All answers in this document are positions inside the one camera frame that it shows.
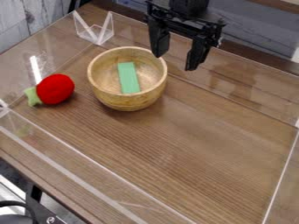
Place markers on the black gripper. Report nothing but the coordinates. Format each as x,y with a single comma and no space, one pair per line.
189,18

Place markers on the red plush strawberry toy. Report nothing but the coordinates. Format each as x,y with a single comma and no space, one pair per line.
54,90

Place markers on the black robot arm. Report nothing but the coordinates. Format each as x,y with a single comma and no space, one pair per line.
185,17

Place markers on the wooden bowl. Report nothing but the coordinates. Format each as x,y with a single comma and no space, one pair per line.
151,70

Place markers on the green rectangular block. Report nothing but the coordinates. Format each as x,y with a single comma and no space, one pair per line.
129,78

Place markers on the clear acrylic corner bracket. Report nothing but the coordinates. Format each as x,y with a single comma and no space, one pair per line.
97,34

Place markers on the clear acrylic table wall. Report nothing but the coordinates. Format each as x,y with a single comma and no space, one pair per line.
89,188

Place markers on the black table leg bracket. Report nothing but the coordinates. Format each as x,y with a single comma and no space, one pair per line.
45,215

